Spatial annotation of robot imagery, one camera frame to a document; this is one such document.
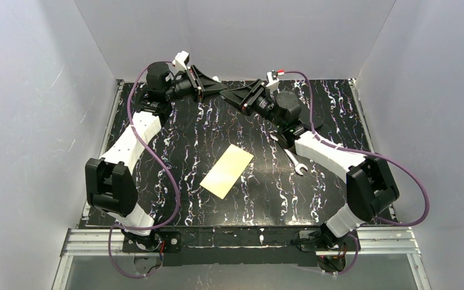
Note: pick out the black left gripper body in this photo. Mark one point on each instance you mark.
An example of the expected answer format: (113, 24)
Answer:
(196, 83)

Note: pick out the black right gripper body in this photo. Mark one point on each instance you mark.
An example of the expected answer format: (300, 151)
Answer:
(251, 97)

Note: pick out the cream envelope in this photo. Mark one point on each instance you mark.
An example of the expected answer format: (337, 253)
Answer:
(227, 170)

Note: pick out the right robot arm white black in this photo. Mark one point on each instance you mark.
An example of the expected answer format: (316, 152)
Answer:
(370, 185)

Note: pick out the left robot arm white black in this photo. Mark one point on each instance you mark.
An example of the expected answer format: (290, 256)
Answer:
(110, 186)

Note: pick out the black flat box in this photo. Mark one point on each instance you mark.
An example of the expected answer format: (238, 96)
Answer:
(310, 120)

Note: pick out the silver wrench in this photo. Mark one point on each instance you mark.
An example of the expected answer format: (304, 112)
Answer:
(299, 167)

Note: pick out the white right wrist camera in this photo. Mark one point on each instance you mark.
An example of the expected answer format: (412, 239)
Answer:
(273, 79)

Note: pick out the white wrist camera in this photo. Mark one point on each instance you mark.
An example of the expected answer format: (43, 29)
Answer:
(181, 61)
(273, 79)

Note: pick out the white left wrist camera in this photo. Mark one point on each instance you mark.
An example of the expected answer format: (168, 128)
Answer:
(181, 61)

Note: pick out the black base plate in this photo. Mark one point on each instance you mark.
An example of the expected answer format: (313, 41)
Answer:
(297, 245)

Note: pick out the aluminium front rail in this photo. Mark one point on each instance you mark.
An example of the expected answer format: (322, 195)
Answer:
(100, 242)

